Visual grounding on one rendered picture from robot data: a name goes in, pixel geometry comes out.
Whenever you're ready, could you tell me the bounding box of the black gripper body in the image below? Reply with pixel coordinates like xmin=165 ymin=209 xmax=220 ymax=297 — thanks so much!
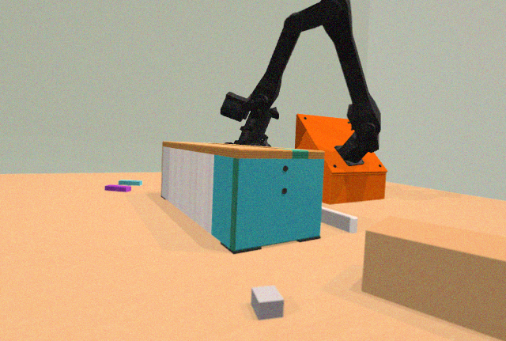
xmin=234 ymin=123 xmax=267 ymax=146

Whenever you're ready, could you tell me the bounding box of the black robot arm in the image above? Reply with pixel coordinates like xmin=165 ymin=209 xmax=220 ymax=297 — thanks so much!
xmin=221 ymin=0 xmax=381 ymax=166

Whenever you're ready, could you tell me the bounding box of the purple flat bar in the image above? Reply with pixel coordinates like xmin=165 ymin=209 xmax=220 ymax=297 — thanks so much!
xmin=104 ymin=185 xmax=131 ymax=192

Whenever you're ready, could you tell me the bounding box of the small cyan block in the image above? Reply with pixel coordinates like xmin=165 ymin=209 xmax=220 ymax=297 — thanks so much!
xmin=118 ymin=180 xmax=142 ymax=186

